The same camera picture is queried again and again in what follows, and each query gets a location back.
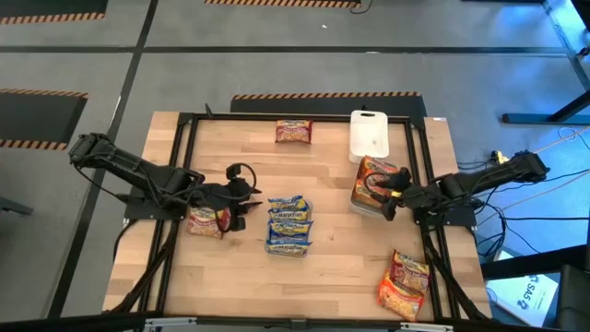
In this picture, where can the black desk foot bar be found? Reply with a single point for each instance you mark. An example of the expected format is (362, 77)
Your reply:
(530, 265)

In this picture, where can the black desk leg frame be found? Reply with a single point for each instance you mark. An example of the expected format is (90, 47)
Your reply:
(544, 118)

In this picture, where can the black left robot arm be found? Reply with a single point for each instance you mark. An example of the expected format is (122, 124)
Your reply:
(138, 168)

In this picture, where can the stack of blue noodle packets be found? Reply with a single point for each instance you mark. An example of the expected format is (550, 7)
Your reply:
(312, 209)

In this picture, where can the orange noodle packet by container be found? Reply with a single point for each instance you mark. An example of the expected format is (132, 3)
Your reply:
(362, 214)

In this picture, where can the black aluminium table frame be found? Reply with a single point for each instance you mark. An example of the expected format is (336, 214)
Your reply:
(230, 117)

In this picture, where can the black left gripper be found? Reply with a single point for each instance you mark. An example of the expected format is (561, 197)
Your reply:
(232, 200)

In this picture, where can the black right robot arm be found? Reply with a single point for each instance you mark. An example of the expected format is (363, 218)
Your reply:
(484, 177)

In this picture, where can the silver aluminium bracket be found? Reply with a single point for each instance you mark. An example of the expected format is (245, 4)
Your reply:
(426, 327)
(170, 322)

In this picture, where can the white plastic bin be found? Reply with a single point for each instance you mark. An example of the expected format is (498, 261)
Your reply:
(369, 133)

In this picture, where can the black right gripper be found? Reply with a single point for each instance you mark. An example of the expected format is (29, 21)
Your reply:
(392, 184)

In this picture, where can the dark chair base leg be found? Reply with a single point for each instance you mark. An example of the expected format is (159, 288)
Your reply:
(16, 206)

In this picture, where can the grey table-level camera box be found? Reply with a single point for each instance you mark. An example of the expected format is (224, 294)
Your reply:
(298, 323)

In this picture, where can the black hazard striped floor mat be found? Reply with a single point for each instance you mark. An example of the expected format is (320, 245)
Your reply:
(50, 8)
(281, 3)
(322, 107)
(37, 117)

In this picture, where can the blue soy sauce ramen pack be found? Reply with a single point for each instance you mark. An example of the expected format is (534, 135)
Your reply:
(289, 230)
(286, 202)
(286, 249)
(288, 215)

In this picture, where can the yellow power plug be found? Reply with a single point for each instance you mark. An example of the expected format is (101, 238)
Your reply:
(498, 157)

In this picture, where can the red beef ramen pack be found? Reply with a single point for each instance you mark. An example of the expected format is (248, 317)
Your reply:
(205, 222)
(410, 272)
(293, 131)

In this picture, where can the white printed cardboard sheet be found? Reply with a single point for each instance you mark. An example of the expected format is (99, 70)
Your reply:
(516, 295)

